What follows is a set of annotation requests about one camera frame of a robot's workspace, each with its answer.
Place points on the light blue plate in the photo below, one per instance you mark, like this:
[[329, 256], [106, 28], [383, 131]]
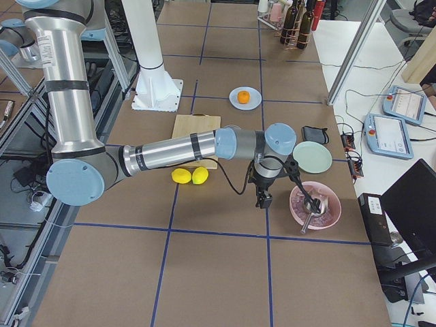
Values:
[[255, 101]]

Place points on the lower yellow lemon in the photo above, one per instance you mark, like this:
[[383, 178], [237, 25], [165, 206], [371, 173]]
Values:
[[181, 176]]

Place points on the metal ladle spoon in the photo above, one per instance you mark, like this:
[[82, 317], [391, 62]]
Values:
[[323, 207]]

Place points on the dark wine bottle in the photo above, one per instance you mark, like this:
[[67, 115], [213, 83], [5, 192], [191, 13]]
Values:
[[288, 24], [305, 26]]

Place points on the copper wire bottle rack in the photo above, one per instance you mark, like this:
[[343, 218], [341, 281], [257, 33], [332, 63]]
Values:
[[296, 29]]

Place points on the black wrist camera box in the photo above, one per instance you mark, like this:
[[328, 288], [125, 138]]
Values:
[[264, 199]]

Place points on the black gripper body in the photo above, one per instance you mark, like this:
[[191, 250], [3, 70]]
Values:
[[262, 187]]

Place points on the black computer box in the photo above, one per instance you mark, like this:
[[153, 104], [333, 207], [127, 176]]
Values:
[[374, 218]]

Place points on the light green plate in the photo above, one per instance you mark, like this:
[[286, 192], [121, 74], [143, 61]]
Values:
[[312, 157]]

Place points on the upper yellow lemon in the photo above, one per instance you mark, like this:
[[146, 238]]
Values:
[[199, 175]]

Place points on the near teach pendant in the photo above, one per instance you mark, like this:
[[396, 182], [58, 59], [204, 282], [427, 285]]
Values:
[[387, 136]]

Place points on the aluminium frame post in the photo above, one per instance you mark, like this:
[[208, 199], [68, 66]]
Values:
[[356, 46]]

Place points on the far teach pendant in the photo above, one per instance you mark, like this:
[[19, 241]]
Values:
[[406, 104]]

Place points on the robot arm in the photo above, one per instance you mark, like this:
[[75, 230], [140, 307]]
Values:
[[84, 166]]

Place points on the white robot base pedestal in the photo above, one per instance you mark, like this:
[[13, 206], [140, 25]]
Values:
[[156, 90]]

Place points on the teach pendant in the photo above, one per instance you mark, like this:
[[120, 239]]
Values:
[[387, 136], [406, 104]]

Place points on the yellow lemon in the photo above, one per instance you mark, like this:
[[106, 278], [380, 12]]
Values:
[[199, 175], [181, 176]]

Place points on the black monitor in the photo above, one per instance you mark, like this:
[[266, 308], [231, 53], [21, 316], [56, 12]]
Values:
[[410, 205]]

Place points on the folded grey cloth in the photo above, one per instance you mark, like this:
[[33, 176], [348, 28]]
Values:
[[315, 134]]

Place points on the black power strip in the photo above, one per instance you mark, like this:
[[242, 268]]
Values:
[[354, 159]]

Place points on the pink bowl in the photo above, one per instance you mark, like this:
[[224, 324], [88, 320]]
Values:
[[316, 190]]

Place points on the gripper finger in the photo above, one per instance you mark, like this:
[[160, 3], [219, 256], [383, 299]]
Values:
[[313, 203]]

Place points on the orange mandarin fruit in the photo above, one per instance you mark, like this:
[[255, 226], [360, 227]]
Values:
[[243, 97]]

